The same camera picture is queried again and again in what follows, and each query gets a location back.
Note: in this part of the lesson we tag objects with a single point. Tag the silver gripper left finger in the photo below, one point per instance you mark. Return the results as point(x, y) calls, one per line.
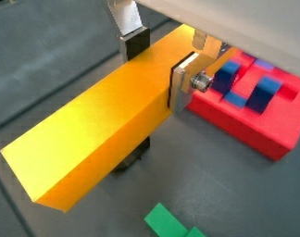
point(132, 34)

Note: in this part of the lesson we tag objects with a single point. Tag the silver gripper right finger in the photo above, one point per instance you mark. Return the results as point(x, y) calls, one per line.
point(191, 74)

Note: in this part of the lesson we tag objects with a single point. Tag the long yellow block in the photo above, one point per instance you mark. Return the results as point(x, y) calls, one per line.
point(68, 152)

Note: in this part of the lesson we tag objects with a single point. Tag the red slotted board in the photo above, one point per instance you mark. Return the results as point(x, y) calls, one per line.
point(270, 132)

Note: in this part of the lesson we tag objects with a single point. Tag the purple U block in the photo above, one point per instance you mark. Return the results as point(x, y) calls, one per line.
point(263, 64)

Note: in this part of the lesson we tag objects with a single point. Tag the dark blue U block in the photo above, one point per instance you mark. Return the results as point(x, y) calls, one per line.
point(246, 87)

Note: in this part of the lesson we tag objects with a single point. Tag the green stepped block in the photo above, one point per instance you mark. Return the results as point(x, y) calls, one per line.
point(166, 226)

